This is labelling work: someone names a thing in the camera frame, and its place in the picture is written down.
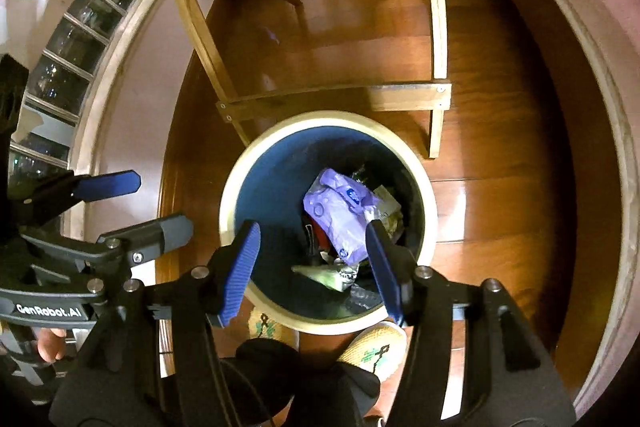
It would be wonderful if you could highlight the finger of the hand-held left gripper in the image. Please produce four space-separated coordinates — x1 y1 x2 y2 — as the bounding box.
22 214 195 280
20 170 142 230

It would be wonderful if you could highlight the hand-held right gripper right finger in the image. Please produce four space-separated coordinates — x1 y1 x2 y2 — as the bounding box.
364 219 577 427

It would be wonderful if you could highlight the red wrapper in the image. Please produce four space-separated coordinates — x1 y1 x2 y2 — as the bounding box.
306 219 333 260

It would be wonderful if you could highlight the green and yellow snack packet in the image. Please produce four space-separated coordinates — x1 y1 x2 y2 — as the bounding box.
372 186 403 240

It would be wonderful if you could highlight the wooden chair frame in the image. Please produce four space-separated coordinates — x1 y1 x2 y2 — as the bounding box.
95 0 453 160

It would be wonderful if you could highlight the round blue trash bin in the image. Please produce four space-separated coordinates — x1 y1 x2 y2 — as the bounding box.
219 111 438 336

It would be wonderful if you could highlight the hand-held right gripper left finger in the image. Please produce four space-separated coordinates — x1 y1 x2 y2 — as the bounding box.
49 220 262 427

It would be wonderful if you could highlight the purple plastic bag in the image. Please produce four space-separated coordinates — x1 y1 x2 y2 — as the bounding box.
302 168 386 265

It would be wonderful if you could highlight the window with metal grille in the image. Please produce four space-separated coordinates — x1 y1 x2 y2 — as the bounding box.
10 0 168 172

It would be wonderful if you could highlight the clear plastic wrapper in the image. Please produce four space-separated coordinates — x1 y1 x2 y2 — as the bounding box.
345 284 383 313

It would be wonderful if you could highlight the yellow knitted slipper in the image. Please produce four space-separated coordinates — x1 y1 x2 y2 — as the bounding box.
337 321 407 380
247 307 296 343

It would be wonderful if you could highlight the light green pouch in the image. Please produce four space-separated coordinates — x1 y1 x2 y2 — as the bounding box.
291 263 351 293

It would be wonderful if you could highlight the person's left hand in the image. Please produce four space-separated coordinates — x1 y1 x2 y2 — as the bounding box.
36 328 69 364

